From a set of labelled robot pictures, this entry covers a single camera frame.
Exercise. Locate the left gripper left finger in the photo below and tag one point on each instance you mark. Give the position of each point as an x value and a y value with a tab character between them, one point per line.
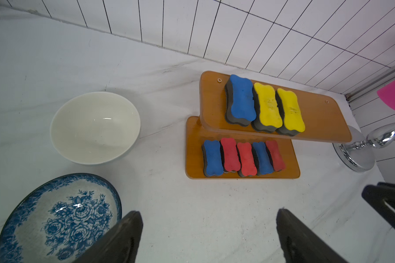
119	245

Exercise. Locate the red eraser bottom right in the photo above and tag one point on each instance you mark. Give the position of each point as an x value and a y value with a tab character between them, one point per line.
276	157

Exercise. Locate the two-tier wooden shelf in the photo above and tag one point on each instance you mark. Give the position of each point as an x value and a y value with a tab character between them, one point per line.
246	128

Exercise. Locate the yellow eraser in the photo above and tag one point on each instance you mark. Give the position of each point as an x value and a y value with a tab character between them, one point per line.
268	117
290	113

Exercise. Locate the red eraser bottom middle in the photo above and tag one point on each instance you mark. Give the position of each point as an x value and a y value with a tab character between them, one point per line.
248	167

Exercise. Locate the blue floral plate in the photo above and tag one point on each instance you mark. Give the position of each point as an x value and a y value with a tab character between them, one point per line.
60	220

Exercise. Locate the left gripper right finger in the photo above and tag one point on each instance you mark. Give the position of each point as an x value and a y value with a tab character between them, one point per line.
300	244

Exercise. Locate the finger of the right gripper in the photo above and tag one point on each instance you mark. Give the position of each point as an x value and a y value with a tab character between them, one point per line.
381	197

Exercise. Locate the blue eraser top shelf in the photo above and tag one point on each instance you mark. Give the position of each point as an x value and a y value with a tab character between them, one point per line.
240	102

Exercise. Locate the white ceramic bowl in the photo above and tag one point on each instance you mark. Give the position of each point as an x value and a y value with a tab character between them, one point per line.
95	128

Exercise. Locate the blue eraser bottom left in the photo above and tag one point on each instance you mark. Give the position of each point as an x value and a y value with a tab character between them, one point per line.
212	158

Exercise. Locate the red eraser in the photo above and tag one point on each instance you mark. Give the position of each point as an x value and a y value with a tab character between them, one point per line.
230	157
248	167
276	157

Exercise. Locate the chrome glass holder stand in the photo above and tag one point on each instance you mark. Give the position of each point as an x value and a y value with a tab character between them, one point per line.
358	154

